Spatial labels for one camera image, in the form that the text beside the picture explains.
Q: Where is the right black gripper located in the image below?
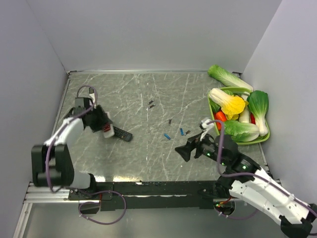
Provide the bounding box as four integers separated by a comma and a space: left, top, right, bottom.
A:
174, 129, 227, 165

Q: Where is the red white AC remote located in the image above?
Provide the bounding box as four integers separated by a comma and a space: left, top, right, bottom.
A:
103, 112, 114, 138

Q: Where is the black TV remote control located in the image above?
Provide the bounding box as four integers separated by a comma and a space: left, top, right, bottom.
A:
113, 126, 133, 142

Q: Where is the white slim remote control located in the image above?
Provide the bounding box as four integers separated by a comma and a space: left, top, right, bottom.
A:
89, 87, 96, 102

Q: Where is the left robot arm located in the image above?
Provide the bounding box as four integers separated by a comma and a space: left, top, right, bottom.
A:
31, 97, 111, 199

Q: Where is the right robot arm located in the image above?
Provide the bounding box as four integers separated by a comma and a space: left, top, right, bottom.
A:
175, 134, 317, 238

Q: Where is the orange carrot toy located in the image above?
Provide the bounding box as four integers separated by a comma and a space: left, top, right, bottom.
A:
214, 111, 227, 122

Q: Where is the light green cabbage front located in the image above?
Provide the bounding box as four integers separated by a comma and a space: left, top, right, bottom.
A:
224, 120, 260, 142

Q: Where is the yellow white cabbage toy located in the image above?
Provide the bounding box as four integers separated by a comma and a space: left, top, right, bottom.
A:
209, 88, 249, 120

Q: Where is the white radish toy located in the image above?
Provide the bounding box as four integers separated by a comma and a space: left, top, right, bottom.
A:
238, 106, 251, 123

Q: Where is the green plastic basket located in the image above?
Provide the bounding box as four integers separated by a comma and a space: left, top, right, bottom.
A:
208, 87, 270, 146

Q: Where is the red pepper toy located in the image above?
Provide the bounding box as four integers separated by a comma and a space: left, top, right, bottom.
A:
250, 113, 256, 124

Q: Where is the napa cabbage on table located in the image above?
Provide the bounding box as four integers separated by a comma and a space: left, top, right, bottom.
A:
208, 65, 254, 92

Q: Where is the dark green bok choy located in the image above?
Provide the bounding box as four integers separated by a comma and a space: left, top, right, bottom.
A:
247, 90, 269, 136

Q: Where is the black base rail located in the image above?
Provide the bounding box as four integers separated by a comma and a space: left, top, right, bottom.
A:
68, 180, 237, 215

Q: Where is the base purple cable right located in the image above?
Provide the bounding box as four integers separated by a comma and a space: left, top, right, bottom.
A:
214, 207, 258, 221

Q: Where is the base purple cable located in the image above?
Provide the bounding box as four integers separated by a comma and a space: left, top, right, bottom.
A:
214, 207, 258, 221
78, 190, 127, 225

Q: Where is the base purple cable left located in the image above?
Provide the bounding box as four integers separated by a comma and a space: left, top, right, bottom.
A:
78, 190, 127, 225

